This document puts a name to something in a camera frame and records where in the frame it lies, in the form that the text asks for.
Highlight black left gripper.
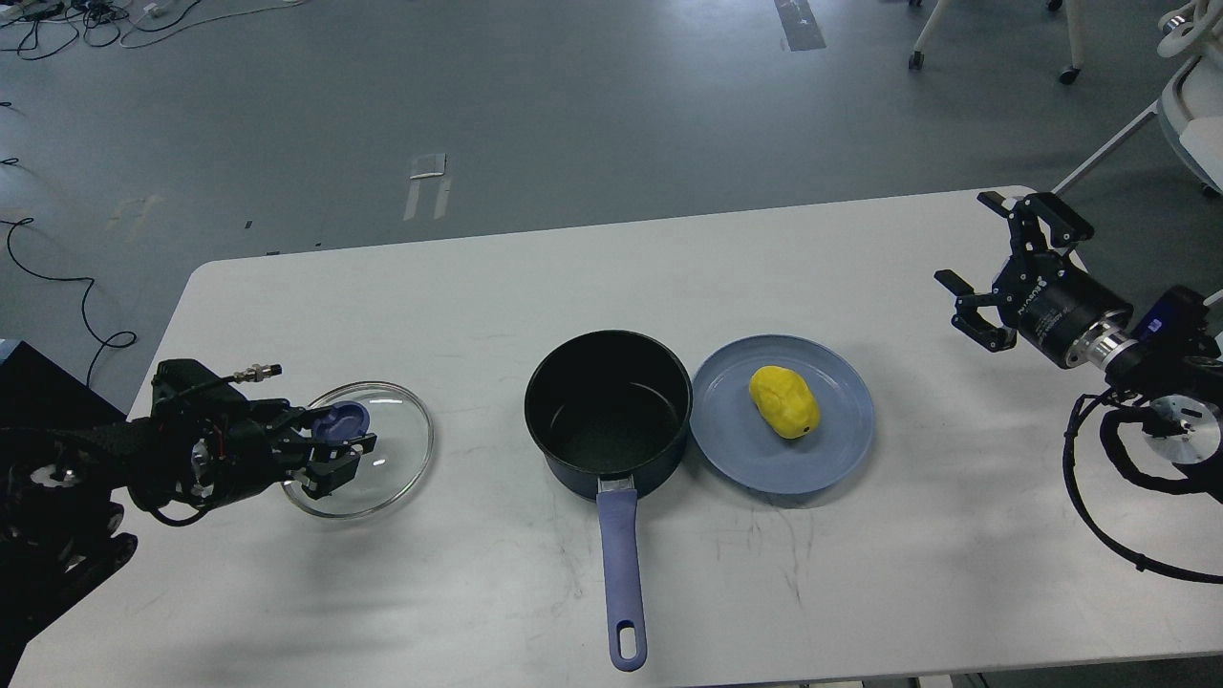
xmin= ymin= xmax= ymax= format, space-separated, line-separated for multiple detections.
xmin=191 ymin=398 xmax=378 ymax=505

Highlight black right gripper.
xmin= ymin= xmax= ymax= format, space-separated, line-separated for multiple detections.
xmin=933 ymin=191 xmax=1134 ymax=370

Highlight glass pot lid blue knob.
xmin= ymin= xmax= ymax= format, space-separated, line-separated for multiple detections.
xmin=280 ymin=381 xmax=435 ymax=521

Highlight yellow potato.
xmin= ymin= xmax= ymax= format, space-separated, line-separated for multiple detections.
xmin=748 ymin=365 xmax=822 ymax=441

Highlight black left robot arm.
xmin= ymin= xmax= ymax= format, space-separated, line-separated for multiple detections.
xmin=1 ymin=358 xmax=378 ymax=684

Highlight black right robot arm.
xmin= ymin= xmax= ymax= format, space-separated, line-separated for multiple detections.
xmin=934 ymin=191 xmax=1221 ymax=585

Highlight white office chair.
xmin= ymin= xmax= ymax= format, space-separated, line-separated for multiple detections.
xmin=1053 ymin=1 xmax=1222 ymax=196

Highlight white rolling chair legs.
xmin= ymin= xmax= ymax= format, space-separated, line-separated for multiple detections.
xmin=907 ymin=0 xmax=1085 ymax=86

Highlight black box at left edge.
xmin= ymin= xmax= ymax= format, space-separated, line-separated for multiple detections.
xmin=1 ymin=339 xmax=126 ymax=430

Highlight blue plastic plate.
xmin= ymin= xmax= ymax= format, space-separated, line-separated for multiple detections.
xmin=691 ymin=334 xmax=874 ymax=496

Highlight black floor cable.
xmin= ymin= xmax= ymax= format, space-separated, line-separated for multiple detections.
xmin=0 ymin=218 xmax=139 ymax=389

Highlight dark blue saucepan with handle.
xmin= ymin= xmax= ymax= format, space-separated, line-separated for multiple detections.
xmin=523 ymin=330 xmax=693 ymax=672

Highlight tangled cables on floor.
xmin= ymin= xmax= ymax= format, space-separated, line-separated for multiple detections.
xmin=0 ymin=0 xmax=307 ymax=61

